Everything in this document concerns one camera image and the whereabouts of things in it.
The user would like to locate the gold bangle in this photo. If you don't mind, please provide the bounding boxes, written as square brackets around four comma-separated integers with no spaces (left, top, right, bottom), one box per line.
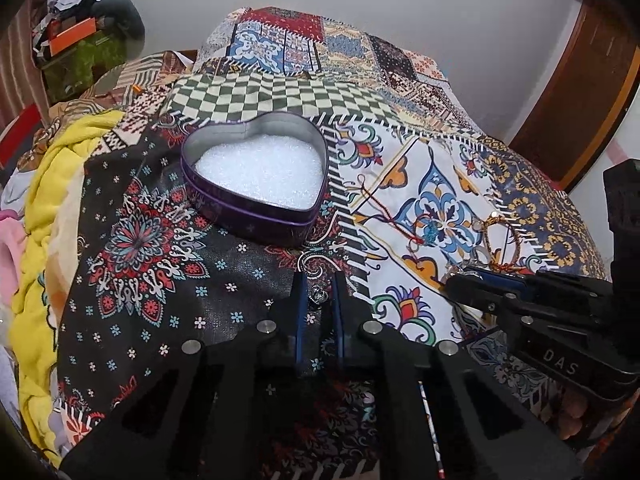
[480,211,522,273]

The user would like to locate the yellow blanket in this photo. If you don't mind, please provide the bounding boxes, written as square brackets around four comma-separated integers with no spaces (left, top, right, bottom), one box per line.
[8,108,126,466]

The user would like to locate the colourful patchwork bedspread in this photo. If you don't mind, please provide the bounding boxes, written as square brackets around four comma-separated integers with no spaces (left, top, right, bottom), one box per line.
[49,8,605,462]

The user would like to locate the green patterned box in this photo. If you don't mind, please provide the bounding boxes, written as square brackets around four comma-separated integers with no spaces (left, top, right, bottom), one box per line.
[41,32,126,104]

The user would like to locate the wooden door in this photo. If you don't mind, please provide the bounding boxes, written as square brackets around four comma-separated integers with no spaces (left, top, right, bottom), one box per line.
[510,0,639,192]

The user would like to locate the person's right hand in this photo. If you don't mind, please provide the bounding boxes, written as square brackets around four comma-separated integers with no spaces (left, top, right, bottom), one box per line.
[542,387,614,441]

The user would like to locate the red box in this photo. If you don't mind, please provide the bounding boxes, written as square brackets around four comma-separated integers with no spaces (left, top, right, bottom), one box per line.
[0,104,43,174]

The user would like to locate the red thread bracelet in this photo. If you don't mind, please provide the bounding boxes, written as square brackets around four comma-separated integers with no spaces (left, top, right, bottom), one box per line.
[344,173,442,254]

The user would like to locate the orange box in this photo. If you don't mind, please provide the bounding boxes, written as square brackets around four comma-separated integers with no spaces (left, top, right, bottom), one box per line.
[50,18,96,56]

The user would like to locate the striped brown curtain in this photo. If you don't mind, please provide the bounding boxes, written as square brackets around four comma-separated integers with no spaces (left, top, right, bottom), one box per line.
[0,0,50,128]

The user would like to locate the pink cloth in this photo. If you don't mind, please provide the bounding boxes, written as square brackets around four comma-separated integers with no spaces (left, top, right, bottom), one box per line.
[0,209,26,308]

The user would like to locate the purple heart-shaped tin box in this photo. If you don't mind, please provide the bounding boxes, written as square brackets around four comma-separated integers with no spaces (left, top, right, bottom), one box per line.
[180,112,329,247]

